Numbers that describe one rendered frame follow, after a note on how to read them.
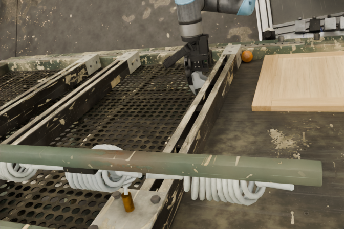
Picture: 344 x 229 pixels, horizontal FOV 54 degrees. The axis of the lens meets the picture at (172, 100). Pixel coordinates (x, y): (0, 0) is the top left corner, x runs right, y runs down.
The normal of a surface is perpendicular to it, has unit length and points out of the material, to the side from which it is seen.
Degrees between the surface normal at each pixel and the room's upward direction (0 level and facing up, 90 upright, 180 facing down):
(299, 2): 0
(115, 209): 55
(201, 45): 35
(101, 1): 0
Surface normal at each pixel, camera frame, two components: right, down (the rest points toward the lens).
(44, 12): -0.35, -0.16
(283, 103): -0.15, -0.90
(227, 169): -0.32, 0.43
